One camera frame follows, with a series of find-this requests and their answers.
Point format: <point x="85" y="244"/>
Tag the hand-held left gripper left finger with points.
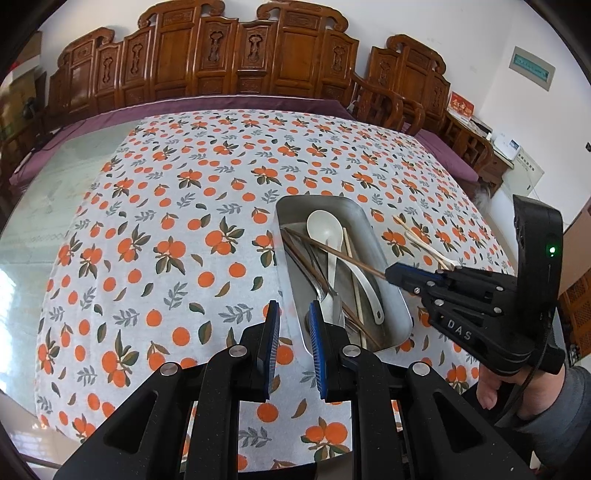
<point x="270" y="350"/>

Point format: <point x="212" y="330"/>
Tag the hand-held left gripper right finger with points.
<point x="317" y="350"/>

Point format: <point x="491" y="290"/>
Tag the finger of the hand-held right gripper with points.
<point x="461" y="302"/>
<point x="415" y="276"/>

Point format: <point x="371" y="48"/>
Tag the metal spoon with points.
<point x="331" y="307"/>

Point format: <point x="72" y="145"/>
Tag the dark wooden chopstick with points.
<point x="300" y="258"/>
<point x="355" y="263"/>

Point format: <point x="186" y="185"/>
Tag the large white spoon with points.
<point x="324" y="226"/>

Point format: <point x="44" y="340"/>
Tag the rectangular metal tray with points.
<point x="295" y="207"/>

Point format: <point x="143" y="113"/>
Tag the person's right forearm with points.
<point x="563" y="429"/>

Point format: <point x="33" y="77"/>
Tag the person's right hand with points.
<point x="489" y="392"/>

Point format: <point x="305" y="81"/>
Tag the brown wooden cabinet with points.
<point x="577" y="314"/>

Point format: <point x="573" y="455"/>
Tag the purple armchair cushion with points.
<point x="445" y="152"/>

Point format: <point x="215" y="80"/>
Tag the white device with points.
<point x="507" y="145"/>

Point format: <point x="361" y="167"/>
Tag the wooden side table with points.
<point x="471" y="138"/>

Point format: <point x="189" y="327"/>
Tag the orange print tablecloth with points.
<point x="184" y="207"/>

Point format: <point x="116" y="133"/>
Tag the red box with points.
<point x="461" y="105"/>

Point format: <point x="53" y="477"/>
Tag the carved wooden armchair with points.
<point x="406" y="78"/>

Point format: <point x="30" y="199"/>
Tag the purple bench cushion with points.
<point x="207" y="102"/>

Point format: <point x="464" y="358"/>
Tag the carved wooden bench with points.
<point x="207" y="60"/>

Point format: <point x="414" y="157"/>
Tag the stacked cardboard boxes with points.
<point x="18" y="92"/>

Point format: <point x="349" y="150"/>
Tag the beige wall panel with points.
<point x="525" y="175"/>

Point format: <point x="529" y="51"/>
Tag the grey wall panel box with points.
<point x="532" y="67"/>

